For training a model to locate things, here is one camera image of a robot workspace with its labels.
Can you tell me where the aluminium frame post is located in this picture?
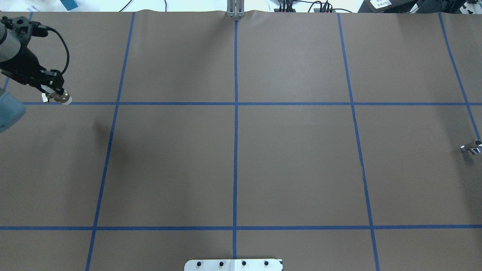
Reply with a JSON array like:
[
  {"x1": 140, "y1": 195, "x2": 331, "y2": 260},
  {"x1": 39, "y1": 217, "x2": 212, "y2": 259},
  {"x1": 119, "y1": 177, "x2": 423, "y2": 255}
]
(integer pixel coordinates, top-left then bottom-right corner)
[{"x1": 226, "y1": 0, "x2": 246, "y2": 18}]

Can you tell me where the chrome metal pipe fitting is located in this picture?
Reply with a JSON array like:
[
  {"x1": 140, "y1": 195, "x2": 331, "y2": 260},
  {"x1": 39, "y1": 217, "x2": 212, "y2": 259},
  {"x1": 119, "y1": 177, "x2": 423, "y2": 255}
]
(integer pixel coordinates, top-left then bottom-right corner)
[{"x1": 460, "y1": 139, "x2": 482, "y2": 155}]

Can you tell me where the black camera cable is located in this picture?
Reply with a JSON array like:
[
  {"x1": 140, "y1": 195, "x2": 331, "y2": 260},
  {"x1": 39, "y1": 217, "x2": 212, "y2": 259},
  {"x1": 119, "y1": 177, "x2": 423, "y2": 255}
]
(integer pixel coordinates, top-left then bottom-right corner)
[{"x1": 45, "y1": 26, "x2": 70, "y2": 76}]

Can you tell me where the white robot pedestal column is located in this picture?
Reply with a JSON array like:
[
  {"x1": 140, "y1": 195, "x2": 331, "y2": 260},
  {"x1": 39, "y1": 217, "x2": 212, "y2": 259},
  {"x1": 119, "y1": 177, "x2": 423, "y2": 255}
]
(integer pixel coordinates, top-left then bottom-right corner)
[{"x1": 184, "y1": 259, "x2": 284, "y2": 271}]

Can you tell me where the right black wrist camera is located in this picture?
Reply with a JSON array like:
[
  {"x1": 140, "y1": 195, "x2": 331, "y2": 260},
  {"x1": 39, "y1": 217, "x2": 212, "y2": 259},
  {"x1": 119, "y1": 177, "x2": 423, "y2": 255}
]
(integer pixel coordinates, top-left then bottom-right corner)
[{"x1": 2, "y1": 16, "x2": 49, "y2": 46}]

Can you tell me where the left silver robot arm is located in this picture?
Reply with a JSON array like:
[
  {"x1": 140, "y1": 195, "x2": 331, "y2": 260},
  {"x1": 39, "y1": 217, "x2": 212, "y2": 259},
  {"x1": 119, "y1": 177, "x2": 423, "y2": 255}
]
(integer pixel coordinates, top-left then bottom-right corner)
[{"x1": 0, "y1": 25, "x2": 26, "y2": 133}]

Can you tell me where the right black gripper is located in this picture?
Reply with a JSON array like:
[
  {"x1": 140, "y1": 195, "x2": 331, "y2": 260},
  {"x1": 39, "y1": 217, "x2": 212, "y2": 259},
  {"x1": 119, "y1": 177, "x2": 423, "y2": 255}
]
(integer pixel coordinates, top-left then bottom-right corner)
[{"x1": 0, "y1": 48, "x2": 65, "y2": 99}]

